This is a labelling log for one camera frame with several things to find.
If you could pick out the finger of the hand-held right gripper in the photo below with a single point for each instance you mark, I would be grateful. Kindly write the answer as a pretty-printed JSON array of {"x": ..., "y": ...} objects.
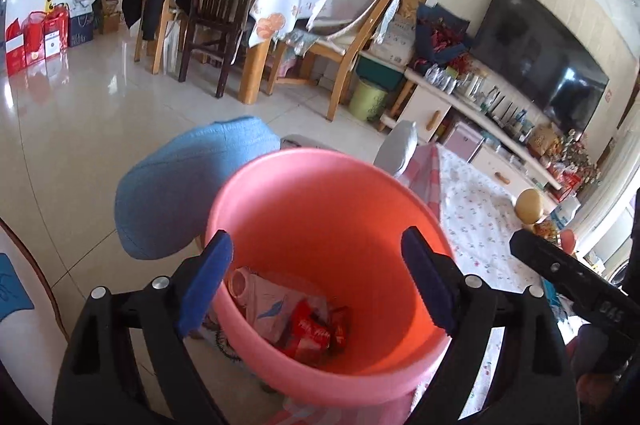
[{"x": 560, "y": 272}]

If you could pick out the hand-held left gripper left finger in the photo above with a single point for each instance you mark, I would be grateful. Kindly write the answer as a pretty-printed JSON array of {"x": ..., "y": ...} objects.
[{"x": 207, "y": 285}]

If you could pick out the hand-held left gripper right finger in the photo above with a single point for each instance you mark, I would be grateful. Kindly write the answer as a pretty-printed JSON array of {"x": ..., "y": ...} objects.
[{"x": 425, "y": 275}]

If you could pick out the small pink bottle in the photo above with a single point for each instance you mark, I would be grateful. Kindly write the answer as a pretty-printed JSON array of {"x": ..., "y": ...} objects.
[{"x": 240, "y": 285}]

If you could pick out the white pink plastic wrapper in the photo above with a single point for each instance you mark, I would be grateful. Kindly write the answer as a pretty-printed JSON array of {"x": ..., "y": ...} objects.
[{"x": 270, "y": 305}]

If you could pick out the red snack wrapper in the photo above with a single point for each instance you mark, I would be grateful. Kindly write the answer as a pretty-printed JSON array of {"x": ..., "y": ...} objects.
[{"x": 310, "y": 330}]

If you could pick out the pink plastic bucket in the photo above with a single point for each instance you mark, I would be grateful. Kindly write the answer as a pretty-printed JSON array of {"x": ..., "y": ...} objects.
[{"x": 325, "y": 215}]

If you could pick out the person's right hand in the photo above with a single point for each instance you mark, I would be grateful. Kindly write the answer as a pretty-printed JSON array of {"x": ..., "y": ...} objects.
[{"x": 590, "y": 350}]

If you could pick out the red apple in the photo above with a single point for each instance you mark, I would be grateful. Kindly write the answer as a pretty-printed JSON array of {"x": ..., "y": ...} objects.
[{"x": 568, "y": 239}]

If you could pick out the yellow pear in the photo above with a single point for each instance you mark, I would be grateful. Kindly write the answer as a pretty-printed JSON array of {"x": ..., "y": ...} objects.
[{"x": 530, "y": 205}]

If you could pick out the floral tablecloth table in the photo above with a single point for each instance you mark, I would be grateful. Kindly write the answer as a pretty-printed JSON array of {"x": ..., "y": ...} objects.
[{"x": 480, "y": 215}]

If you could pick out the dried flower arrangement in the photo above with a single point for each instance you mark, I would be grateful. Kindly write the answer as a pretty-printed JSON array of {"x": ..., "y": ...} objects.
[{"x": 575, "y": 155}]

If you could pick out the brown snack bag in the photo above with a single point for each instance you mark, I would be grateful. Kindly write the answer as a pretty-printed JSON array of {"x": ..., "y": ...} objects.
[{"x": 542, "y": 140}]

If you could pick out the pink case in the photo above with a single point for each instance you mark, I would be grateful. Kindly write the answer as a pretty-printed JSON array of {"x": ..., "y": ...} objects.
[{"x": 462, "y": 142}]

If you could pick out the white television cabinet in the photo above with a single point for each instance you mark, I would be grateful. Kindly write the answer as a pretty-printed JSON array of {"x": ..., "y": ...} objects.
[{"x": 425, "y": 105}]

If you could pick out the green waste bin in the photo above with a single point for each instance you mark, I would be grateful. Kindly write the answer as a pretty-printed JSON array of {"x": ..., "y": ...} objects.
[{"x": 367, "y": 100}]

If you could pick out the blue printed paper piece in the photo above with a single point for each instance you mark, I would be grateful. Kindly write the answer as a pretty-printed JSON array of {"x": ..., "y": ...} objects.
[{"x": 12, "y": 287}]

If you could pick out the group of silver pouches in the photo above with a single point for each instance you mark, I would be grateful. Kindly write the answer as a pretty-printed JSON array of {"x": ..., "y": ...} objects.
[{"x": 440, "y": 77}]

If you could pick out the dark green box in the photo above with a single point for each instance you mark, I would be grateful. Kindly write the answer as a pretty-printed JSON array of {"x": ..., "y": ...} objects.
[{"x": 380, "y": 72}]

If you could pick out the wooden dining table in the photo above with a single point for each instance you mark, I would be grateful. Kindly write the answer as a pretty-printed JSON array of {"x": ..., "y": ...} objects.
[{"x": 252, "y": 75}]

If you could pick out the black flat television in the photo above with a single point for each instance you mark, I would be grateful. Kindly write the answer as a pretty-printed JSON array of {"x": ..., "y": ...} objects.
[{"x": 540, "y": 55}]

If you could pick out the white printed bag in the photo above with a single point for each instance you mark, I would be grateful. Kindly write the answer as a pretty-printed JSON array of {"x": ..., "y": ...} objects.
[{"x": 395, "y": 40}]

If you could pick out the dark blue wrapped bouquet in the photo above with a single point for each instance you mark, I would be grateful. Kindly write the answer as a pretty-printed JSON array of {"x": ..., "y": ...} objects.
[{"x": 442, "y": 32}]

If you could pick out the light wooden chair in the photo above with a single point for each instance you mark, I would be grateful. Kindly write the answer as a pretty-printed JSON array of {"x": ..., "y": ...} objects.
[
  {"x": 162, "y": 40},
  {"x": 372, "y": 20}
]

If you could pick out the dark wooden chair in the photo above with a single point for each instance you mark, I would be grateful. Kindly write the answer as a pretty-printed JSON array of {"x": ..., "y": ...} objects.
[{"x": 220, "y": 20}]

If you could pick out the dark blue gift bag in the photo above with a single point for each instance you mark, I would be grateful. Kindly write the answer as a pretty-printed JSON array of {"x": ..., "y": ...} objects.
[{"x": 81, "y": 30}]

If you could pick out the red gift bag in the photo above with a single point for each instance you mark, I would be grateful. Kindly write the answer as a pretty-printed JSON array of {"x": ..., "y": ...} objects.
[
  {"x": 15, "y": 47},
  {"x": 35, "y": 37},
  {"x": 56, "y": 30}
]

